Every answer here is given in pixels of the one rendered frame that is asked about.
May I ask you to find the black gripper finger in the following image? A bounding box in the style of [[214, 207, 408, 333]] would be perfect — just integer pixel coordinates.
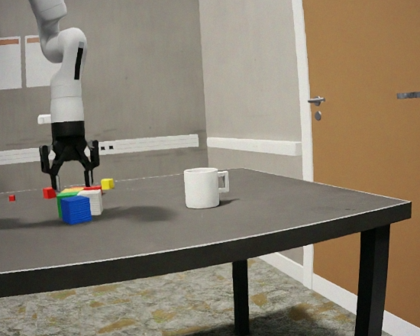
[[39, 145, 70, 192], [75, 141, 100, 187]]

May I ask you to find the green cube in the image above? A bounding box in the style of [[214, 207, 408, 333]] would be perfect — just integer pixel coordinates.
[[57, 191, 81, 218]]

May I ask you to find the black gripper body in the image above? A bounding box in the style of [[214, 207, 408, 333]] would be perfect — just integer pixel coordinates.
[[51, 121, 87, 162]]

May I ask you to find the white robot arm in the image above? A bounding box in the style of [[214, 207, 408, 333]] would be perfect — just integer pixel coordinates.
[[28, 0, 87, 124]]

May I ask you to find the white mug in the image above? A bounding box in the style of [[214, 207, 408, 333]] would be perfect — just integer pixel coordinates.
[[184, 168, 229, 208]]

